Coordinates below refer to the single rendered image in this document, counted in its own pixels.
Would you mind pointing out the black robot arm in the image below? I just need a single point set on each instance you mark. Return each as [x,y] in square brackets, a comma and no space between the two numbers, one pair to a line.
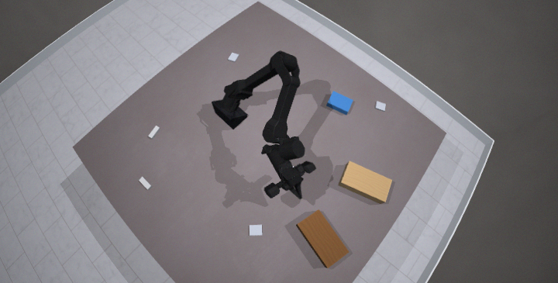
[275,130]

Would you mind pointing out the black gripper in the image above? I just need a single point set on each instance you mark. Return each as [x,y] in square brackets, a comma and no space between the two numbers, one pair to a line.
[273,189]

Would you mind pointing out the blue rectangular block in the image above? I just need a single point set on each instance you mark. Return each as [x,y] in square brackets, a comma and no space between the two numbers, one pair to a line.
[339,102]

